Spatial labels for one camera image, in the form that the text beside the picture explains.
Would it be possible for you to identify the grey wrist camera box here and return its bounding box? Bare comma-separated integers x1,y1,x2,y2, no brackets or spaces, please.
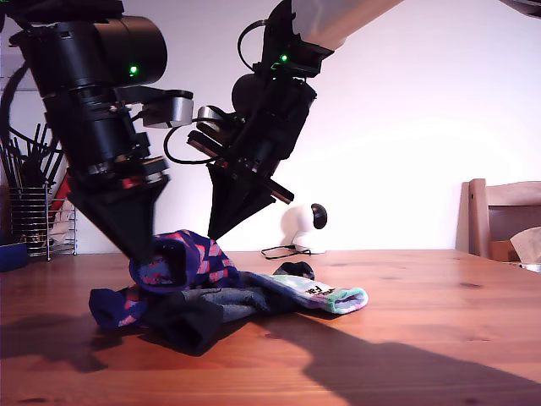
196,104,238,143
113,86,195,129

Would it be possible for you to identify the pastel tie-dye sock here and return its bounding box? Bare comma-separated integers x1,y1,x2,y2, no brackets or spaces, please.
244,272,369,315

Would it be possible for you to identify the white tissue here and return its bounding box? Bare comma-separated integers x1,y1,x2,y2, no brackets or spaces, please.
508,227,541,266

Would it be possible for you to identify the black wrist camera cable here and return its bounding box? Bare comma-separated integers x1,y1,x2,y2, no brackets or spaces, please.
163,124,221,164

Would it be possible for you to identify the chrome wire utensil caddy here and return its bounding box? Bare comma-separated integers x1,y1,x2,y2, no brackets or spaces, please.
8,185,79,261

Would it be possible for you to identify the wooden chair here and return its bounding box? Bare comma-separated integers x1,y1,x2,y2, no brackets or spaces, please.
454,178,541,263

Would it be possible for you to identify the dark grey sock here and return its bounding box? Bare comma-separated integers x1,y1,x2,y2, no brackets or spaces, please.
145,286,297,356

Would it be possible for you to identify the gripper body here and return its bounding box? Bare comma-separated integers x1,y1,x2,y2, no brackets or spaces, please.
52,110,171,198
188,103,303,205

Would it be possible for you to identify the red paper packet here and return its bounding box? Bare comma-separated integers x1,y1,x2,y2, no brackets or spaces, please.
49,177,73,213

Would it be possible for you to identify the white round security camera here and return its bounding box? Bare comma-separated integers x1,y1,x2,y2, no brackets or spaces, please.
281,202,330,255

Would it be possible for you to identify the purple sock with pink squares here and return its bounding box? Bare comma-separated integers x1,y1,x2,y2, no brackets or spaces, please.
88,229,246,330

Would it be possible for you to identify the blue box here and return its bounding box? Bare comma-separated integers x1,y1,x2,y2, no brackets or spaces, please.
0,243,29,272

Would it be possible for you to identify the white paper packet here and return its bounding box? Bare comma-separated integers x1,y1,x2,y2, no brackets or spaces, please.
52,206,78,249

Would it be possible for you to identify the black security camera cable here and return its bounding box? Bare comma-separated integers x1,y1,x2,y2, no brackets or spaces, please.
260,244,314,260

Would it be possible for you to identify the small black sock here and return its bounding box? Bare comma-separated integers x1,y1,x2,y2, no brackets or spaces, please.
273,261,316,281

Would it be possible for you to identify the leaf print tissue box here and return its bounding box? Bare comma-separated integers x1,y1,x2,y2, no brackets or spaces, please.
509,261,541,275

